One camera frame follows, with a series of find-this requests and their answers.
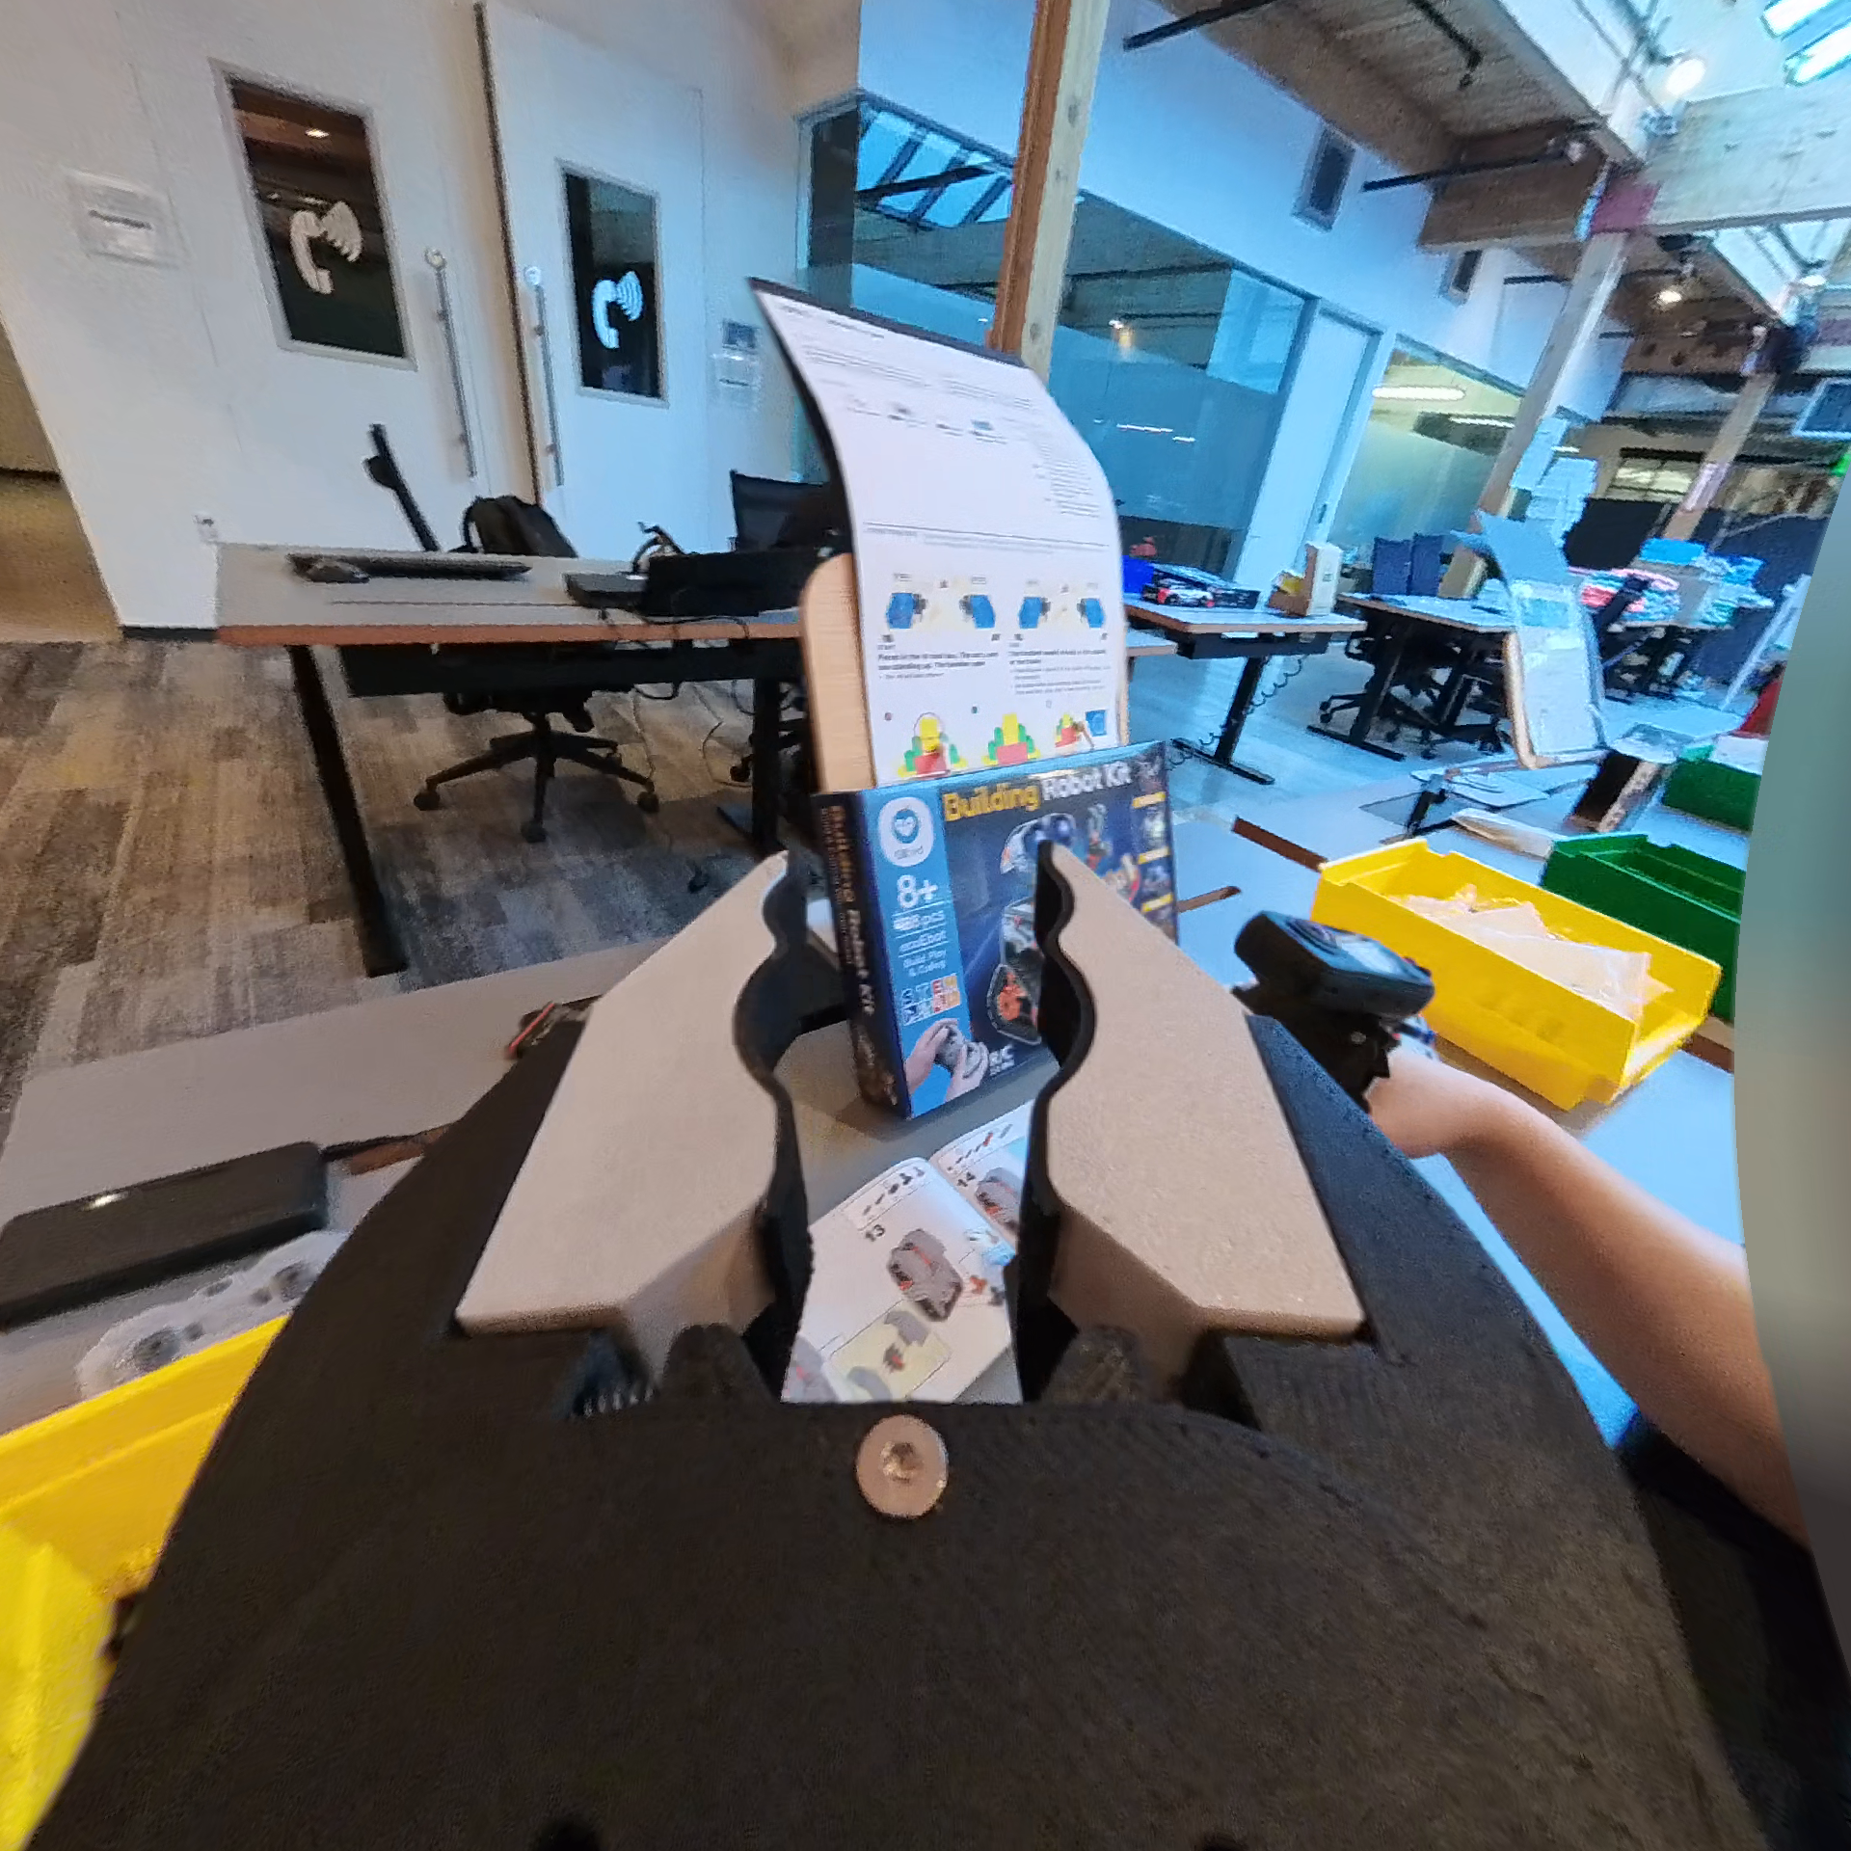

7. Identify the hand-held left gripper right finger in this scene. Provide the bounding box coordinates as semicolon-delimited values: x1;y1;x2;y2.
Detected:
1015;842;1369;1396

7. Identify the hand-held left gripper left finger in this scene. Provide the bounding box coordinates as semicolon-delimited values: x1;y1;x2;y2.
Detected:
454;853;809;1381

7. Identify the yellow plastic bin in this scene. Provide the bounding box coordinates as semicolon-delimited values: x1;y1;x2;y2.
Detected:
0;1314;292;1851

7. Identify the person's right forearm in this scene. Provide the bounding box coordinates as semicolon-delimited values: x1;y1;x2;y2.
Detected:
1366;1044;1809;1543

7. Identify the grey desk with brown edge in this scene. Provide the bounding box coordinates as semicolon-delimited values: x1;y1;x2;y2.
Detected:
1229;722;1753;1042

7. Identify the long desk with chairs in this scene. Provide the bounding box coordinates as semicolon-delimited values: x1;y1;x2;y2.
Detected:
1316;586;1520;759

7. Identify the wooden desk with black legs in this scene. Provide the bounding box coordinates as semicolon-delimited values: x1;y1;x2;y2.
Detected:
213;542;812;979

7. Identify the yellow bin with clear bags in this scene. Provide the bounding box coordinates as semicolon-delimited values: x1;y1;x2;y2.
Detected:
1311;839;1725;1113

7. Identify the printed instruction sheet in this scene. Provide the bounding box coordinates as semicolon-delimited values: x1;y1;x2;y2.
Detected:
786;1099;1036;1404

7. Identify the green plastic bin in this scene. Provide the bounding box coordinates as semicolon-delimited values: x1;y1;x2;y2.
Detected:
1659;734;1770;833
1541;831;1744;1021

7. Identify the small wooden box stand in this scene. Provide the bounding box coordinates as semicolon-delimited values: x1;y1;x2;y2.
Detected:
1569;729;1686;833

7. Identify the blue cardboard kit box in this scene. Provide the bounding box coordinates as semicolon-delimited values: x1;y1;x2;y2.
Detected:
809;741;1181;1120

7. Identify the white tilted stand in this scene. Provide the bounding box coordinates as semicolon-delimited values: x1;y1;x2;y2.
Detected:
1475;514;1606;769

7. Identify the black office chair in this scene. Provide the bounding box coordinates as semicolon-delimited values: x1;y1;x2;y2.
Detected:
728;469;844;558
415;679;660;843

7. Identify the white control hub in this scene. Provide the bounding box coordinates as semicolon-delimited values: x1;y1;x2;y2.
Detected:
79;1231;349;1396

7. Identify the black charger box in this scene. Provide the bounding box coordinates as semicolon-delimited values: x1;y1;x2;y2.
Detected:
0;1141;332;1328

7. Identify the white printed board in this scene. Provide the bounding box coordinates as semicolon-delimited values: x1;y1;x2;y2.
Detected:
752;277;1130;783

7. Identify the black laptop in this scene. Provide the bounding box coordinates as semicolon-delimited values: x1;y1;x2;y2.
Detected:
564;547;812;624

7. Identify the black keyboard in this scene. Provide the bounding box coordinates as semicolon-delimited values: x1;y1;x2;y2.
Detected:
288;549;533;583

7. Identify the black backpack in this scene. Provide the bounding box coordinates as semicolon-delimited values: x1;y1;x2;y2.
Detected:
461;493;580;562

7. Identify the black monitor stand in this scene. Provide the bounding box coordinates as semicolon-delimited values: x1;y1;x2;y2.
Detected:
363;422;444;556

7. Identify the white phone booth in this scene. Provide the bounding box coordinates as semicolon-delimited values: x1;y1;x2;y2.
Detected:
0;0;812;631

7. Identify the desk with coiled cable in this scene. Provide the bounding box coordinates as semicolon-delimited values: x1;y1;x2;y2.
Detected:
1127;594;1369;786

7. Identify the wooden shelf frame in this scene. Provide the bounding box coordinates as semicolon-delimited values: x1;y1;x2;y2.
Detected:
798;556;878;800

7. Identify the wooden post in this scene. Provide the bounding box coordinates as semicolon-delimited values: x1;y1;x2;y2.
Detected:
1445;231;1636;594
987;0;1115;386

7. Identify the small white wall sign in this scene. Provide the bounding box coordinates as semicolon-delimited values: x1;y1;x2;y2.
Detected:
64;170;184;264

